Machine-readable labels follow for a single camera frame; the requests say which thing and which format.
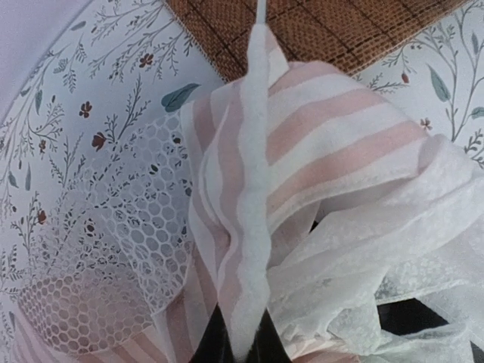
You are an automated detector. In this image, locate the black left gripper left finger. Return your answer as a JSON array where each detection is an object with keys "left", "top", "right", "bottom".
[{"left": 192, "top": 306, "right": 234, "bottom": 363}]

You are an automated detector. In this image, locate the pink striped pet tent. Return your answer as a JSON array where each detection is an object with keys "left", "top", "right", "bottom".
[{"left": 11, "top": 24, "right": 483, "bottom": 362}]

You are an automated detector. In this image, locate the white tent pole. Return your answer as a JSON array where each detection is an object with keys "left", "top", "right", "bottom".
[{"left": 256, "top": 0, "right": 267, "bottom": 24}]

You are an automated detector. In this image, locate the brown woven mat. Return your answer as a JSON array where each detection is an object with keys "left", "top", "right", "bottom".
[{"left": 167, "top": 0, "right": 463, "bottom": 82}]

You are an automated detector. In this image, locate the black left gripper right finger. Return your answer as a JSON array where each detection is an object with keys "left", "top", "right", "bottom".
[{"left": 246, "top": 315, "right": 291, "bottom": 363}]

